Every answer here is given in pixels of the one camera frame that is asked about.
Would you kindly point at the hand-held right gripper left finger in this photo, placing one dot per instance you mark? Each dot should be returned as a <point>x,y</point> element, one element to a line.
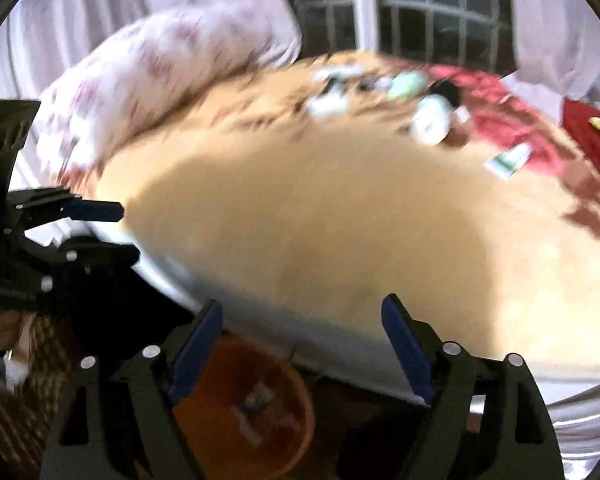
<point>196,352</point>

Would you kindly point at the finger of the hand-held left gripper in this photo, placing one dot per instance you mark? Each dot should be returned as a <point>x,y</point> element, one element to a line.
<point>97,211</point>
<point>105,257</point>

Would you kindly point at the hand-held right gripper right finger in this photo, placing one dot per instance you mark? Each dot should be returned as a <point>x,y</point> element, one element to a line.
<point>406,352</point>

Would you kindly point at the orange plastic bin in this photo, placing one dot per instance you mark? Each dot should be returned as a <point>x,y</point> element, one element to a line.
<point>230,375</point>

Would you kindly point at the green plastic bottle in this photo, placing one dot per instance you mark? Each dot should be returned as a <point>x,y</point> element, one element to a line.
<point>407,85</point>

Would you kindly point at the person's left forearm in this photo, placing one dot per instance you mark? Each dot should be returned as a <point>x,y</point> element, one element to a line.
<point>35,385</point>

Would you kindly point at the person's left hand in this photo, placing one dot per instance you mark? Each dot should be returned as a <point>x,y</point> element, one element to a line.
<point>11,331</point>

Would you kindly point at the white bed sheet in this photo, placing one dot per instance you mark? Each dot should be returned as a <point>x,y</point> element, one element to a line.
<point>340,350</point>

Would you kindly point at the floral white pillow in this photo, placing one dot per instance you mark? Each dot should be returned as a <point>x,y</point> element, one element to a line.
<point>155,70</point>

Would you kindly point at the yellow floral blanket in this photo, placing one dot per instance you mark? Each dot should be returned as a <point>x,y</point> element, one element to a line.
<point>330,210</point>

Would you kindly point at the white floral curtain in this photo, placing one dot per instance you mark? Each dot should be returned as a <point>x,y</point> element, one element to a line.
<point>80,5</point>

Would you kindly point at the green and white packet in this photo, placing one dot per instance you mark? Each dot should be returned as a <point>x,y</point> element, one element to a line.
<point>509,160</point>

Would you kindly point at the white plastic bottle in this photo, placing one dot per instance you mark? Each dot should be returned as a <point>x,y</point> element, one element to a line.
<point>432,117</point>

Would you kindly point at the white wrapper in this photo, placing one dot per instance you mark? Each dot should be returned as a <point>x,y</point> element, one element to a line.
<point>327,105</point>

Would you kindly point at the small black item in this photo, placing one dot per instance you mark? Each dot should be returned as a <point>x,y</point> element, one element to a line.
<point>446,91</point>

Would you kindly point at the red cloth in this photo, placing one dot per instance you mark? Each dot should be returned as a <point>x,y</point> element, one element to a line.
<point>585,145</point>

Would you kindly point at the white framed window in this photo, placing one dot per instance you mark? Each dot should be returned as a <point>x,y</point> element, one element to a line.
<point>430,15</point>

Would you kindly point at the plain white curtain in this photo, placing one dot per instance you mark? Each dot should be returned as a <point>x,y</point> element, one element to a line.
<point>555,25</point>

